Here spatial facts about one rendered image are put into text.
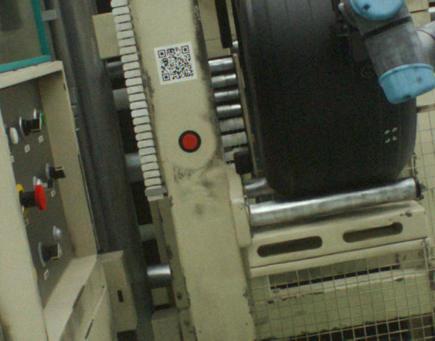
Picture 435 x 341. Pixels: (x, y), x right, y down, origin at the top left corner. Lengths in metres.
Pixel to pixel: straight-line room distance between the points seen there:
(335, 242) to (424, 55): 0.58
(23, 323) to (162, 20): 0.81
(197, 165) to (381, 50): 0.65
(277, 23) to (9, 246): 0.69
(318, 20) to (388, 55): 0.36
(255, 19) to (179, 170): 0.37
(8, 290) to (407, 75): 0.62
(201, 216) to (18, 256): 0.73
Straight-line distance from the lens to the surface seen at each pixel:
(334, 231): 1.78
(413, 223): 1.80
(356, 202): 1.79
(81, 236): 1.72
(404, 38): 1.29
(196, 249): 1.87
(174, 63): 1.82
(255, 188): 2.05
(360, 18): 1.30
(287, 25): 1.62
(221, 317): 1.91
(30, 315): 1.21
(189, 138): 1.82
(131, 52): 1.84
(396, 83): 1.29
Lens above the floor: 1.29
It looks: 9 degrees down
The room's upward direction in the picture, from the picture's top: 10 degrees counter-clockwise
